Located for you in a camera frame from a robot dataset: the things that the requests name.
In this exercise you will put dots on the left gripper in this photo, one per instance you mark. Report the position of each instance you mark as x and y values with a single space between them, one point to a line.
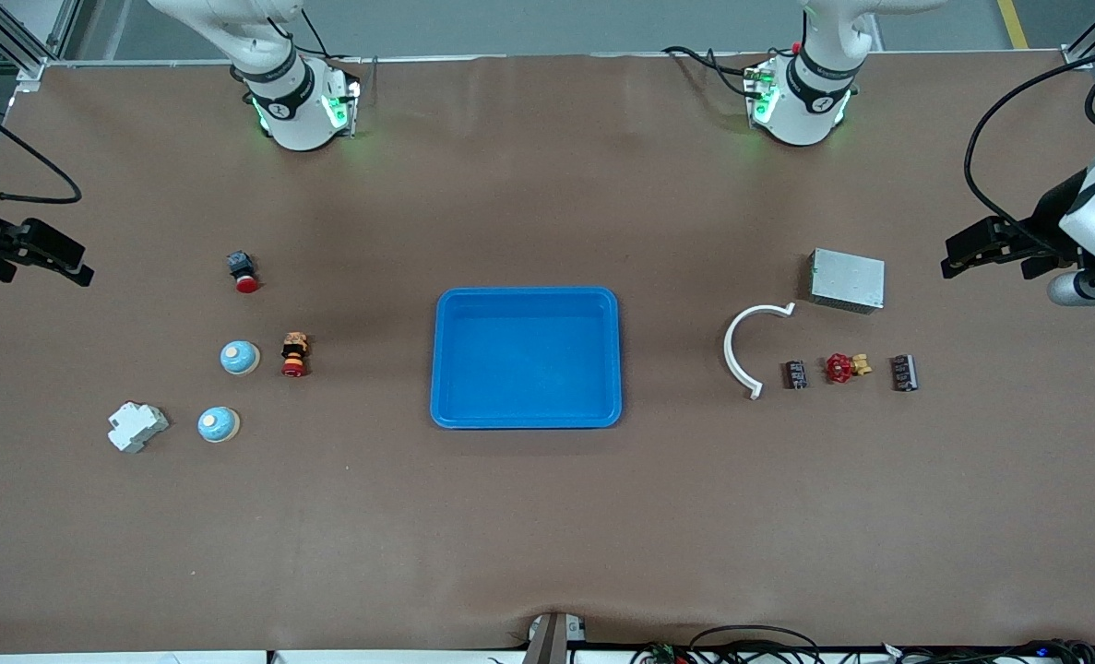
1043 225

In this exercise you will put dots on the blue bell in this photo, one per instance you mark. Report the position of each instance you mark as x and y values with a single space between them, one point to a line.
218 424
240 358

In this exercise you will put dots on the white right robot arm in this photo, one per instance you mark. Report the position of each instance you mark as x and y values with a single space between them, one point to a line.
293 111

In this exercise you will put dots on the blue plastic tray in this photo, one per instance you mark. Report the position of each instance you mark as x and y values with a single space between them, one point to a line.
524 360

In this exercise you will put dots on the red push button black body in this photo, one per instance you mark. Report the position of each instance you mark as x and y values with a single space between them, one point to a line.
244 275

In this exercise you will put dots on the white circuit breaker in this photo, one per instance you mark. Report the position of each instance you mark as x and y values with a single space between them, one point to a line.
137 427

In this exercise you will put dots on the silver metal box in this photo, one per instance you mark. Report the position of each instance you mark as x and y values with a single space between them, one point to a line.
847 280

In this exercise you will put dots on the brass valve red handwheel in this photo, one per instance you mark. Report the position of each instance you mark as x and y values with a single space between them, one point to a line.
842 368

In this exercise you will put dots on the red yellow emergency stop button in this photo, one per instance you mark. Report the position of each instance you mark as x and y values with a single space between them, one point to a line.
295 356

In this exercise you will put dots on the white curved pipe clamp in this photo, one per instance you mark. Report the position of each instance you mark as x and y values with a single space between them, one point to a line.
728 350

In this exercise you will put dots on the thin grey metal rod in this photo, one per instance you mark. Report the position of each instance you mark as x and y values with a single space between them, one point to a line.
374 78

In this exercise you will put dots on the brown table mat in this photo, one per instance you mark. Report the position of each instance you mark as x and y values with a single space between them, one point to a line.
547 516

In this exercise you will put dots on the grey mount bracket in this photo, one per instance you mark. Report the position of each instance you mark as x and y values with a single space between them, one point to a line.
554 638

